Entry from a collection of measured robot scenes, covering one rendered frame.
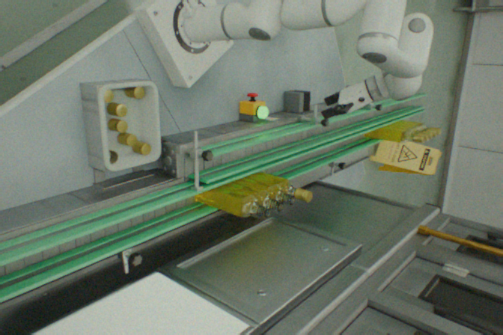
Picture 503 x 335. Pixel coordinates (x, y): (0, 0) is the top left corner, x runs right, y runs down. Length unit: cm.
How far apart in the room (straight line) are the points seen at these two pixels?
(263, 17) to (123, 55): 40
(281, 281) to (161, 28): 74
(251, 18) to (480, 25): 596
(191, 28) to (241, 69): 36
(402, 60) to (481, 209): 634
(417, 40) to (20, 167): 96
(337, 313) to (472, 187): 624
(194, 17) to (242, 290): 74
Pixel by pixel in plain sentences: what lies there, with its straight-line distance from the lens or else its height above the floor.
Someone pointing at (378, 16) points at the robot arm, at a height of 138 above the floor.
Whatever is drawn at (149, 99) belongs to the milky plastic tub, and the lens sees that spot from 121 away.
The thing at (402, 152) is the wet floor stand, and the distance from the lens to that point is 452.
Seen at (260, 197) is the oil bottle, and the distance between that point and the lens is 120.
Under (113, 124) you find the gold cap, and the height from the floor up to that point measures 80.
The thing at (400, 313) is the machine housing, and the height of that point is 151.
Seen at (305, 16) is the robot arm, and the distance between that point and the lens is 102.
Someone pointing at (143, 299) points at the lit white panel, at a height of 106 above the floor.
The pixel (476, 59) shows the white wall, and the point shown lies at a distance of 691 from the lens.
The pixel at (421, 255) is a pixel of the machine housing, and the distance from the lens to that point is 138.
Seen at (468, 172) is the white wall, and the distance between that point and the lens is 715.
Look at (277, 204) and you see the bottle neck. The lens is 118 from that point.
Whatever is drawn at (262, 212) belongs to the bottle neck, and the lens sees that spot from 114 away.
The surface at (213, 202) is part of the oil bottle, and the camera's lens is 124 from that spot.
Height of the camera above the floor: 179
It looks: 38 degrees down
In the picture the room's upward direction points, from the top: 105 degrees clockwise
